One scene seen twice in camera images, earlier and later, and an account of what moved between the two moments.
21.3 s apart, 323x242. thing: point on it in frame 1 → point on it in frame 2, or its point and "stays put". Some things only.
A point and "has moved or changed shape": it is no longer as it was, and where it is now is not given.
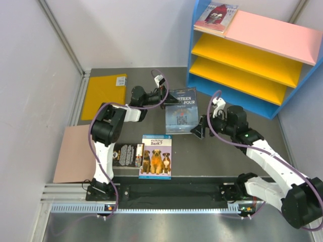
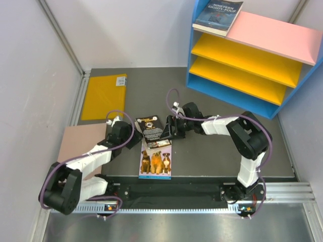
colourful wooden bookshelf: x=259 y=65 stays put
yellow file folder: x=106 y=89 stays put
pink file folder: x=76 y=161 stays put
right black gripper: x=199 y=130 → x=173 y=121
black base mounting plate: x=175 y=190 stays put
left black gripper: x=171 y=100 → x=136 y=137
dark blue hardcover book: x=181 y=118 has moved or changed shape
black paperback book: x=128 y=155 → x=151 y=128
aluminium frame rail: x=70 y=198 stays put
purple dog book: x=157 y=157 stays put
